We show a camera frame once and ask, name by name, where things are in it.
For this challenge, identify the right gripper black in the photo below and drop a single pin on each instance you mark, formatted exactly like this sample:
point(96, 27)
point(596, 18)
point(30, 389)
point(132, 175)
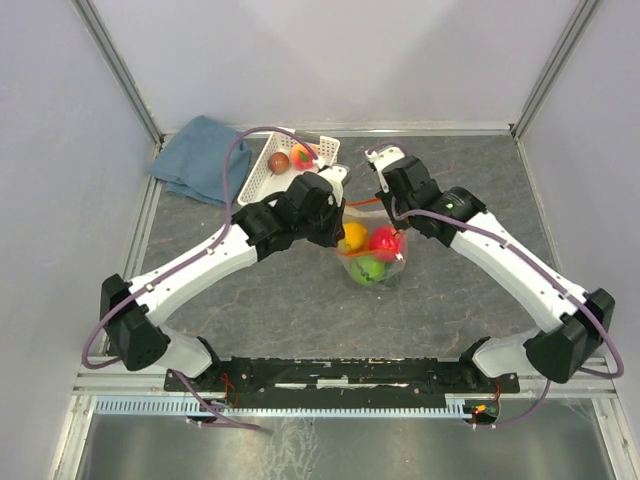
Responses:
point(385, 197)

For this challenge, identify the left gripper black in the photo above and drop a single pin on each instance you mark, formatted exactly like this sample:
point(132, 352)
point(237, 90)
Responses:
point(336, 231)

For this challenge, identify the yellow lemon toy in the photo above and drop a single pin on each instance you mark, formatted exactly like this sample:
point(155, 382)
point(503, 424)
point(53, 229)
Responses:
point(355, 237)

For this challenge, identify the clear zip top bag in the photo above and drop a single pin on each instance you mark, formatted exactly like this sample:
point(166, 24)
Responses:
point(372, 215)

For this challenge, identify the green watermelon toy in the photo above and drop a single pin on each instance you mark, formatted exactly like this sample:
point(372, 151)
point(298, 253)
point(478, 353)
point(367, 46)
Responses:
point(367, 270)

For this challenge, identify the red pomegranate toy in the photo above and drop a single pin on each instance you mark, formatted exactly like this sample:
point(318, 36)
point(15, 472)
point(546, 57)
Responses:
point(387, 244)

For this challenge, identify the white plastic basket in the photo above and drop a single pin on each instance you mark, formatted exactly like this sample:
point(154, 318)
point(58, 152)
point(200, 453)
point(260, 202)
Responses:
point(262, 181)

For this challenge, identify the dark green avocado toy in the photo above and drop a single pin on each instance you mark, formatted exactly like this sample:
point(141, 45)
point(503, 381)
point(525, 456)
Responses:
point(390, 282)

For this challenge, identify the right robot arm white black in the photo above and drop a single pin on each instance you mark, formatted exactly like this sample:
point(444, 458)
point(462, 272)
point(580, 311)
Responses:
point(570, 322)

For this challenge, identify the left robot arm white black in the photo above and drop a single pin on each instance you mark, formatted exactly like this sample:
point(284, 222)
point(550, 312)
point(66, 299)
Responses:
point(133, 313)

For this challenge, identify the peach fruit toy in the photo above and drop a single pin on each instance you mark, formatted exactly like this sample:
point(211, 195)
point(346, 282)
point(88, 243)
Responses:
point(301, 158)

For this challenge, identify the brown kiwi toy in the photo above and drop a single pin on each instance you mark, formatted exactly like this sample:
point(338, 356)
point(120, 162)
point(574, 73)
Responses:
point(278, 163)

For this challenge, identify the blue folded cloth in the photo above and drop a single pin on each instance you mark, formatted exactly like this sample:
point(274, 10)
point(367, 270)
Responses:
point(192, 163)

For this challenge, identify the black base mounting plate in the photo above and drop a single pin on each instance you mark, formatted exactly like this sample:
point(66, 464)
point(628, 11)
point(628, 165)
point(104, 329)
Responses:
point(273, 383)

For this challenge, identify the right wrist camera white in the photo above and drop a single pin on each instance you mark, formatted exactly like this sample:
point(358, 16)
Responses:
point(383, 154)

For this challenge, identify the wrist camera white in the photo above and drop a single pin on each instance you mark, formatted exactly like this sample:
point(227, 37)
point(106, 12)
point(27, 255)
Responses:
point(383, 154)
point(338, 176)

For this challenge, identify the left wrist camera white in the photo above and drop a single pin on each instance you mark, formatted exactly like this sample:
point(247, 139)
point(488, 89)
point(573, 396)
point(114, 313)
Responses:
point(338, 176)

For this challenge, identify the light blue cable duct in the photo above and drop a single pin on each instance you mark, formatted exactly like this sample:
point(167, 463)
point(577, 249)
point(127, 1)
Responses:
point(168, 406)

